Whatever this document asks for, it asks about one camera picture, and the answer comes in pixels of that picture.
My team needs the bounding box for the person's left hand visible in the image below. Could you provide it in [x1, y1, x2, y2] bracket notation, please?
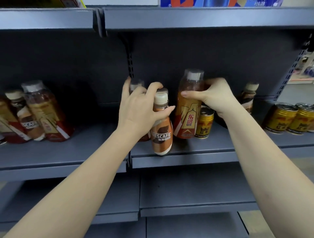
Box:
[117, 76, 176, 141]

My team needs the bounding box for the person's right hand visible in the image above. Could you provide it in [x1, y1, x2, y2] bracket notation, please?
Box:
[181, 78, 244, 119]

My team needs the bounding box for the orange energy drink bottle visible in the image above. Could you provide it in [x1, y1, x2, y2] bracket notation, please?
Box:
[173, 69, 205, 140]
[21, 80, 74, 143]
[0, 96, 32, 144]

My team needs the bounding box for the brown coffee bottle white cap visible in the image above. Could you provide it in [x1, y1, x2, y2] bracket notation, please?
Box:
[129, 80, 151, 142]
[5, 90, 46, 142]
[150, 88, 174, 156]
[238, 83, 259, 115]

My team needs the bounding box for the person's left forearm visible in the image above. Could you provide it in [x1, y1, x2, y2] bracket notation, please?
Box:
[4, 127, 148, 238]

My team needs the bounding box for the person's right forearm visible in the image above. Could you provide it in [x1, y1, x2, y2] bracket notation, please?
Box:
[216, 104, 314, 238]

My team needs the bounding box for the slotted grey shelf upright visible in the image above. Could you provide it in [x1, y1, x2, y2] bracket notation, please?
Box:
[274, 33, 314, 96]
[119, 32, 136, 79]

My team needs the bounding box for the grey metal shelf board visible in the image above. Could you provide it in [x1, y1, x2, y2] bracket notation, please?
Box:
[85, 212, 249, 238]
[130, 117, 314, 170]
[0, 7, 99, 33]
[139, 167, 261, 218]
[0, 122, 130, 182]
[0, 175, 141, 225]
[98, 7, 314, 38]

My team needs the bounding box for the row of blue boxes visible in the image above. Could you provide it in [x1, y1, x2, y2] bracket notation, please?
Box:
[160, 0, 284, 7]

